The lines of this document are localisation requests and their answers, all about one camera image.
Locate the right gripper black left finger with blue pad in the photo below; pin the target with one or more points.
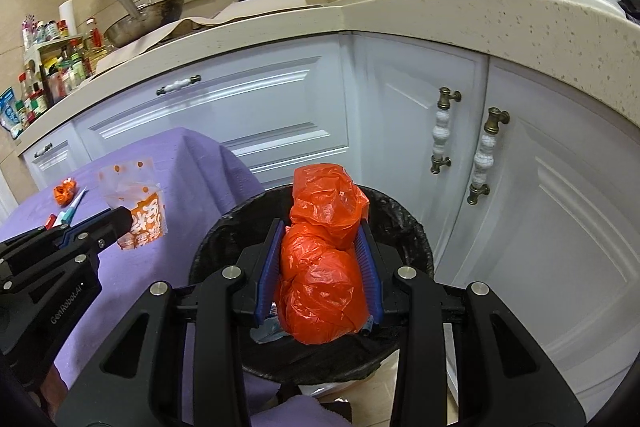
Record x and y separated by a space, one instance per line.
265 271

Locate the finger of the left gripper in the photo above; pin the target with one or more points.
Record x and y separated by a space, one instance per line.
103 229

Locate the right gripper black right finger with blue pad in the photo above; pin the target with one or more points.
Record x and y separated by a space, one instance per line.
506 376

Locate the small orange wrapper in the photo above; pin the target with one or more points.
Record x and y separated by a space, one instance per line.
64 192

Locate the clear orange dotted bag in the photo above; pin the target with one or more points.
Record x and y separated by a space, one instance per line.
133 184

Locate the large orange plastic bag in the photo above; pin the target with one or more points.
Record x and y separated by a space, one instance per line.
319 294

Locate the light blue tube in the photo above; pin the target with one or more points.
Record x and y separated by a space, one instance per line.
271 329

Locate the black trash bin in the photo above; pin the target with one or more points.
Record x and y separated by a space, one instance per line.
351 357

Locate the person's left hand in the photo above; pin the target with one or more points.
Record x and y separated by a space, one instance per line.
54 391

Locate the red small bottle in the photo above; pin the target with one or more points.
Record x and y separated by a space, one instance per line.
51 221

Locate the purple tablecloth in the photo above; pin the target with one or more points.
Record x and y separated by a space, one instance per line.
24 406

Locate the blue white bag on counter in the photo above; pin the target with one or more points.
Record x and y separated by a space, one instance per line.
10 121

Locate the white spice rack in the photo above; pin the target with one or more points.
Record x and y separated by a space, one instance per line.
55 64

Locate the cooking oil bottle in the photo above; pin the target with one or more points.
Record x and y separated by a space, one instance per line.
95 43

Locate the steel wok pan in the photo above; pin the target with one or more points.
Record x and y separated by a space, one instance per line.
139 22

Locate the white paper towel roll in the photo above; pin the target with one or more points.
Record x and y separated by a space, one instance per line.
66 13

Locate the beige cloth on counter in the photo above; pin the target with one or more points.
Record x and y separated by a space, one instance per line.
238 10

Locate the small drawer handle left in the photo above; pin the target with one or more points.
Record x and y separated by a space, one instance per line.
43 150

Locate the white drawer handle centre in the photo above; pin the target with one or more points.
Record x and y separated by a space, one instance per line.
178 85

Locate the cabinet door handle right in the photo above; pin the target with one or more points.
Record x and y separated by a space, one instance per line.
484 156

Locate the cabinet door handle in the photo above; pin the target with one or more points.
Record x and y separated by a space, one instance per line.
441 131
484 156

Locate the cabinet door handle left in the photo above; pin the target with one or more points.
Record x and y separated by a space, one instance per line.
441 131

